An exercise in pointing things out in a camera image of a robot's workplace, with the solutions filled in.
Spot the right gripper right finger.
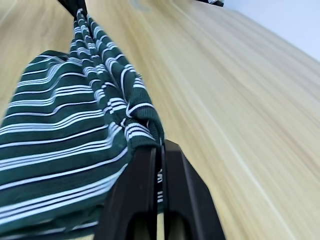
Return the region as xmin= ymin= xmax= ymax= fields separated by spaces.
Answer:
xmin=161 ymin=139 xmax=227 ymax=240

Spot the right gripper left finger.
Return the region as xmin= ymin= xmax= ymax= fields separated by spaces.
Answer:
xmin=93 ymin=147 xmax=161 ymax=240

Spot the green white striped T-shirt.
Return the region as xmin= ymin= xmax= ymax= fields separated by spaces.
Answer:
xmin=0 ymin=8 xmax=168 ymax=240

